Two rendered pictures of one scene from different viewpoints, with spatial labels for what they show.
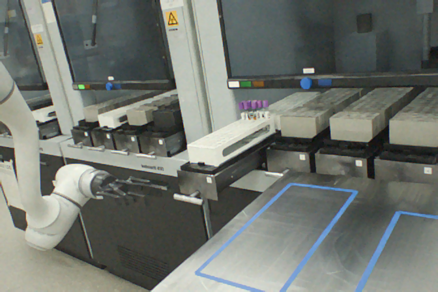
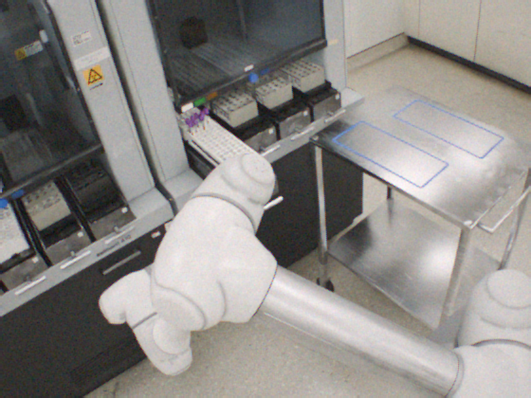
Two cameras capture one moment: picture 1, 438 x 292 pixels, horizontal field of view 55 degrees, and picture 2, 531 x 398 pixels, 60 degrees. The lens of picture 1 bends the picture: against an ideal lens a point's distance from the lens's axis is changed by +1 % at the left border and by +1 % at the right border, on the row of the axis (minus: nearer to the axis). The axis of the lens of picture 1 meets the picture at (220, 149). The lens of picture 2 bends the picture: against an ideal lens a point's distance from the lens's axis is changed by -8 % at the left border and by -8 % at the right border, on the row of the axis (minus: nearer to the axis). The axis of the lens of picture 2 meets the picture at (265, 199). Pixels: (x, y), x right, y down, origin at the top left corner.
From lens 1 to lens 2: 142 cm
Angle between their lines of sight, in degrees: 64
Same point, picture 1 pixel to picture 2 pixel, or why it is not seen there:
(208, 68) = (148, 106)
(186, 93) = (119, 146)
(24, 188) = not seen: hidden behind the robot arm
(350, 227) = (400, 133)
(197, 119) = (137, 165)
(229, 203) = not seen: hidden behind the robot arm
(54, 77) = not seen: outside the picture
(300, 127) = (246, 113)
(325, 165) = (286, 127)
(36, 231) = (183, 352)
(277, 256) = (416, 159)
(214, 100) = (157, 134)
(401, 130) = (306, 82)
